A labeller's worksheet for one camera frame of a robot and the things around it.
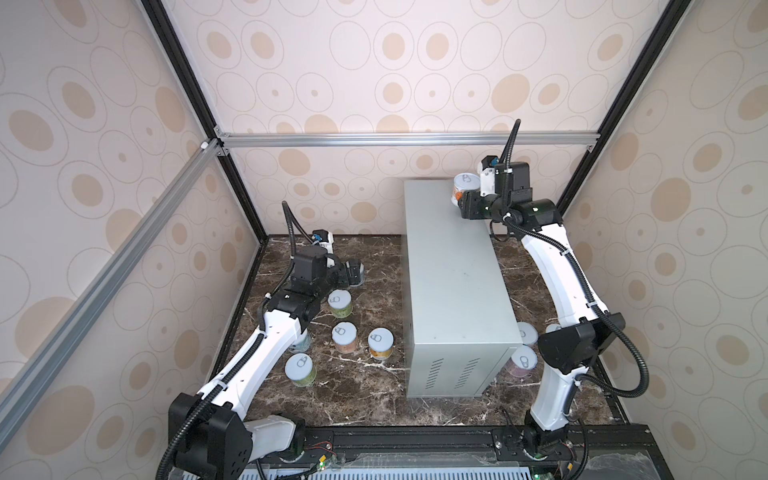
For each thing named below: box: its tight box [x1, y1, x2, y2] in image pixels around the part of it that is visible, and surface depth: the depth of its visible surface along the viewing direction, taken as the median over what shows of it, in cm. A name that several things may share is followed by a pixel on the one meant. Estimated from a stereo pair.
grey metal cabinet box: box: [404, 179, 523, 398], surface depth 66 cm
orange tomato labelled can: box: [451, 172, 481, 207], surface depth 81 cm
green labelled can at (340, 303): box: [328, 289, 353, 319], surface depth 97 cm
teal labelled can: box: [288, 336, 312, 353], surface depth 89 cm
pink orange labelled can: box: [331, 321, 358, 354], surface depth 89 cm
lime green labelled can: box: [284, 352, 317, 387], surface depth 83 cm
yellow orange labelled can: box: [367, 327, 394, 359], surface depth 87 cm
